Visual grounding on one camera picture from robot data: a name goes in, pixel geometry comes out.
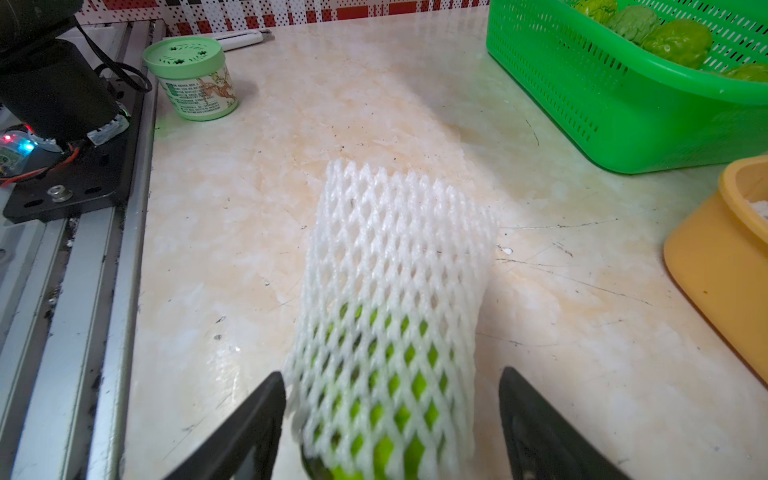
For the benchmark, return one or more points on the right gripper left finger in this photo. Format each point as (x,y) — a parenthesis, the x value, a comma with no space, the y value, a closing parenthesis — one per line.
(246,444)

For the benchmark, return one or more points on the green basket with apples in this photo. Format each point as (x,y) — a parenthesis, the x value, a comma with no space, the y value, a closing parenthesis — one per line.
(626,109)

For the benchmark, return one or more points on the custard apple in basket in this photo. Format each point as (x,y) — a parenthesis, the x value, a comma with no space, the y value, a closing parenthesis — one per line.
(684,42)
(753,72)
(598,10)
(634,23)

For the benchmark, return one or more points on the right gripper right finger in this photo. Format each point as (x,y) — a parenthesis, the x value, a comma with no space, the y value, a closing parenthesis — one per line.
(540,442)

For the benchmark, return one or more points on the yellow tray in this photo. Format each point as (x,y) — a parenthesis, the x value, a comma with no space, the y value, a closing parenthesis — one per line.
(718,258)

